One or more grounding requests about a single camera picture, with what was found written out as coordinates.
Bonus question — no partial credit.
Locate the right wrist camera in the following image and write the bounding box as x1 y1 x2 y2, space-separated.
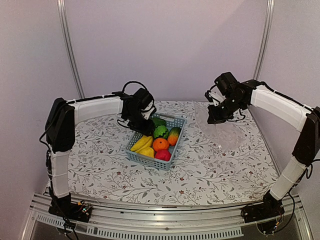
204 90 221 104

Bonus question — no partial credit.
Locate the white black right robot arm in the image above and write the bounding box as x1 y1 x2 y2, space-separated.
207 72 320 218

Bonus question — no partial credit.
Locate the green orange toy mango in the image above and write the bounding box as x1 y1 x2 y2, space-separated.
167 127 181 146

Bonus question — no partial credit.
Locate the floral patterned table mat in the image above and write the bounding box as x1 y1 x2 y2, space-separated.
48 99 280 207

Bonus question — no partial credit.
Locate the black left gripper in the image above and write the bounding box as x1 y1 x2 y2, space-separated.
125 110 155 137

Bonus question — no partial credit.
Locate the green toy pepper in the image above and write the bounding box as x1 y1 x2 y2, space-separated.
152 117 167 128

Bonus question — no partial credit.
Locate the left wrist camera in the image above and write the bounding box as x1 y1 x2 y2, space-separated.
140 106 157 120

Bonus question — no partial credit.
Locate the yellow toy lemon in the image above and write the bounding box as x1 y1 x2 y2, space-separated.
136 147 155 158

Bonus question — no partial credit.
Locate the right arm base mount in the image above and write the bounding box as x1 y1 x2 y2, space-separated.
240 190 285 235

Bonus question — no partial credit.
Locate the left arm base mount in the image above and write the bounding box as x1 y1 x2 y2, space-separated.
48 194 93 223

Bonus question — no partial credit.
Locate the clear zip top bag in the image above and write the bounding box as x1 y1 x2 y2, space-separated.
193 102 246 151

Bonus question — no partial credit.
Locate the left aluminium corner post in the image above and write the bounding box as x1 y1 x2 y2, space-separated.
56 0 85 99

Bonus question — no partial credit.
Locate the aluminium front rail frame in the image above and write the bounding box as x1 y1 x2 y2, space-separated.
21 193 316 240

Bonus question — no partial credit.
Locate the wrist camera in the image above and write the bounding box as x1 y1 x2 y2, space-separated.
140 106 157 120
204 90 221 104

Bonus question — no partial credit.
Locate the red toy apple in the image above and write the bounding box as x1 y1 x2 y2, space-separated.
154 149 172 162

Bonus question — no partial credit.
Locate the right aluminium corner post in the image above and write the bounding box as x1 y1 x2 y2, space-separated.
253 0 275 80

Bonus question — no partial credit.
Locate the orange toy orange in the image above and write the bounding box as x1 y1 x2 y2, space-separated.
152 138 170 152

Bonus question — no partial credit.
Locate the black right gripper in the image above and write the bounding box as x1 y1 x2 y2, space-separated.
207 95 245 124

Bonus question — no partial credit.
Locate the aluminium corner post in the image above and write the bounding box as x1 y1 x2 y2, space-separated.
253 0 275 80
56 0 85 99

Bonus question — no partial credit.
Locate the yellow toy banana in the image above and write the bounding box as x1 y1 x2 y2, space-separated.
130 135 153 152

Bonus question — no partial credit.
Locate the green toy watermelon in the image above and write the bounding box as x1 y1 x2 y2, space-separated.
153 125 169 139

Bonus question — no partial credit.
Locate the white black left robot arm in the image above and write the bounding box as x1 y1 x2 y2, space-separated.
42 88 156 217

